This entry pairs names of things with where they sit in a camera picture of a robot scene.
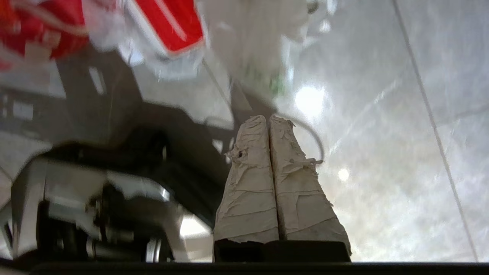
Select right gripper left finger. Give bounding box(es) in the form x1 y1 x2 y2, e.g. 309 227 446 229
213 115 282 263

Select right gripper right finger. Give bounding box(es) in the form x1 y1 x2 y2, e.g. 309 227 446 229
269 114 352 263

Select clear plastic trash bag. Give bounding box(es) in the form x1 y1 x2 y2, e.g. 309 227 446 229
0 0 337 98

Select red white flat package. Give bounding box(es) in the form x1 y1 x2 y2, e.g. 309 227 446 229
125 0 207 58

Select red crumpled wrapper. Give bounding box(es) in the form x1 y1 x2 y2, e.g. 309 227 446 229
0 0 90 71

